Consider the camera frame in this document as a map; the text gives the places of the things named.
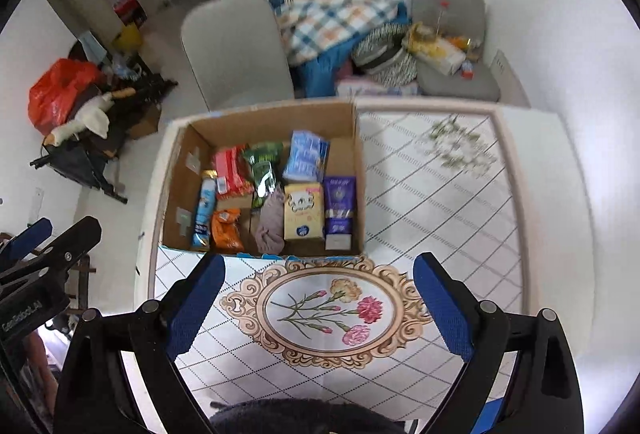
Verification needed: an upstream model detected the red bedding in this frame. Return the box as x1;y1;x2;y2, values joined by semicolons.
114;0;146;22

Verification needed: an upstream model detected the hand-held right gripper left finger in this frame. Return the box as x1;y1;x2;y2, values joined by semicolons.
54;254;227;434

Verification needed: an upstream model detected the purple white tube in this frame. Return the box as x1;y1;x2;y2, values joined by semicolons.
322;175;358;251

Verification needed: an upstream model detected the light blue wipes packet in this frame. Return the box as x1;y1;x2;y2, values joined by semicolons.
282;130;331;183

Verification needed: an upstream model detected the blue white chair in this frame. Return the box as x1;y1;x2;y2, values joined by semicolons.
467;396;506;434

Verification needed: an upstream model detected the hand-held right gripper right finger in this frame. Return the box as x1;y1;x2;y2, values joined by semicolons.
412;251;584;434

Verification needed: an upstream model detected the purple cloth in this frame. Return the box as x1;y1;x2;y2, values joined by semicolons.
254;191;287;256

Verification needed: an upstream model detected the dark fuzzy clothing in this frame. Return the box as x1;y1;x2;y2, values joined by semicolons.
209;396;406;434

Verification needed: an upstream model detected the red snack packet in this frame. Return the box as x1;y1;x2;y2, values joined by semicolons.
212;145;255;201

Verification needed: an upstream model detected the small brown cardboard box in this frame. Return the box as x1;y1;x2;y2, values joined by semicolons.
129;103;162;140

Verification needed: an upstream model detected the black stroller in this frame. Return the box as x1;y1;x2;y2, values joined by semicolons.
30;42;178;205

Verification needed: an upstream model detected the pink white cloth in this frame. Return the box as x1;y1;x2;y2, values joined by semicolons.
335;74;421;98

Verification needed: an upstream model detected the yellow bucket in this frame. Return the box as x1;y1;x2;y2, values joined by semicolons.
111;23;146;51

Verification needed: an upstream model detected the yellow tissue packet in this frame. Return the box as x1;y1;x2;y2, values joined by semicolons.
402;34;468;76

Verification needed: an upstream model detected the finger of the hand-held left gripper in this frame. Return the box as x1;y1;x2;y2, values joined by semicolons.
0;217;54;265
0;215;102;289

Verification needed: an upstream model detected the green snack packet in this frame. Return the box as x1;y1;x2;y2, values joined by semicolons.
243;141;285;210

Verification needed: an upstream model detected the long blue snack packet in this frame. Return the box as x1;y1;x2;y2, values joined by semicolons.
191;170;218;251

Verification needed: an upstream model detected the black white striped bag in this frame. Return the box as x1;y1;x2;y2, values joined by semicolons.
350;22;418;88

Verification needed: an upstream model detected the light blue hanging cloth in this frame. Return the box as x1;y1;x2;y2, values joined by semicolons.
77;32;108;65

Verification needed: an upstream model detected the yellow white tissue pack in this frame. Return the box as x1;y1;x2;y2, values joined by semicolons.
283;183;325;241

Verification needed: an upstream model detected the light grey chair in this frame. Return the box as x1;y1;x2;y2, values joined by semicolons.
180;0;296;112

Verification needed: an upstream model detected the orange plastic bag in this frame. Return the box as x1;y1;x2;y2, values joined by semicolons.
28;58;103;136

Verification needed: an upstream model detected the clear plastic bottle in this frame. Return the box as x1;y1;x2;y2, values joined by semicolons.
434;0;451;38

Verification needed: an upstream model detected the white goose plush toy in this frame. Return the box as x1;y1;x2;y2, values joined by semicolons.
42;87;137;147

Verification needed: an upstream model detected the white leaning board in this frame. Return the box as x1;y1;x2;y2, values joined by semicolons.
492;48;532;109

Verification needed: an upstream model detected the plaid blanket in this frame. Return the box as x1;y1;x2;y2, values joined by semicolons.
269;0;401;65

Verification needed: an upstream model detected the orange snack packet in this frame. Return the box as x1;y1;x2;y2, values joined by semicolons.
210;208;246;252

